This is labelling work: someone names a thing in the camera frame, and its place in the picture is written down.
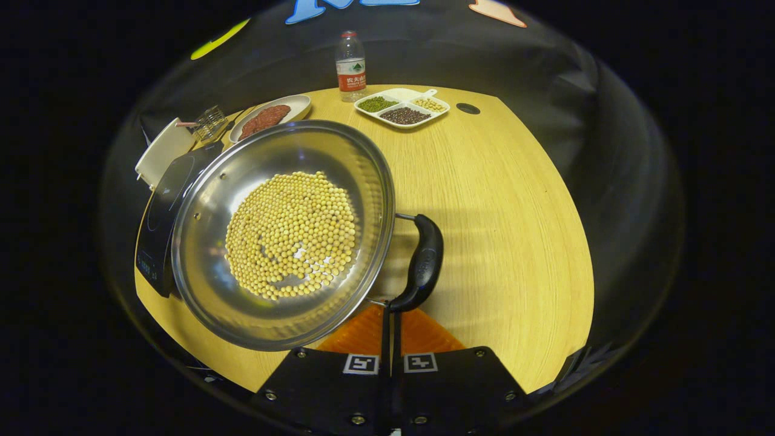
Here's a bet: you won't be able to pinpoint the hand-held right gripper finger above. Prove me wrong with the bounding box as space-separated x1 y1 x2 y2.
391 306 529 436
251 303 392 436

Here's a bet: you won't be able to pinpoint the pile of yellow soybeans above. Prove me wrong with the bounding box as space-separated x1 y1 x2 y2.
224 171 358 302

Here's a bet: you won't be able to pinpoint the stainless steel pot black handle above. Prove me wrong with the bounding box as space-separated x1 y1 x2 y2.
171 119 445 352

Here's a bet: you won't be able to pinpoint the black induction cooktop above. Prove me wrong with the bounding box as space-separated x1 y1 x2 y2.
134 140 226 299

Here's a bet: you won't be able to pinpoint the pile of dark red beans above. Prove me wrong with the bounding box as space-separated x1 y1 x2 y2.
380 107 432 127

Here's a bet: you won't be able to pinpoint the pile of green mung beans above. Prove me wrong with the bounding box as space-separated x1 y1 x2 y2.
358 96 399 114

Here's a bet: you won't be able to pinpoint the white divided dish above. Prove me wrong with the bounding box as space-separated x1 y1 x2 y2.
354 88 451 130

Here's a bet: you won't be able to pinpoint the white round plate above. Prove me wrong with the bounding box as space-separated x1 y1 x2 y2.
229 94 313 144

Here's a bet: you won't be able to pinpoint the red meat slice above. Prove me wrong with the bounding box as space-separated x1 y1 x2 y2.
238 112 274 142
259 104 292 126

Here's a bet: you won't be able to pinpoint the clear plastic water bottle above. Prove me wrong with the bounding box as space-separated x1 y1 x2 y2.
335 30 368 102

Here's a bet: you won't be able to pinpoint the white toaster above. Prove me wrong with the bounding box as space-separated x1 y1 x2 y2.
134 117 198 190

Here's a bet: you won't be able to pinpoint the metal wire basket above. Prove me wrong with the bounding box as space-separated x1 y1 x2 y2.
194 105 228 144

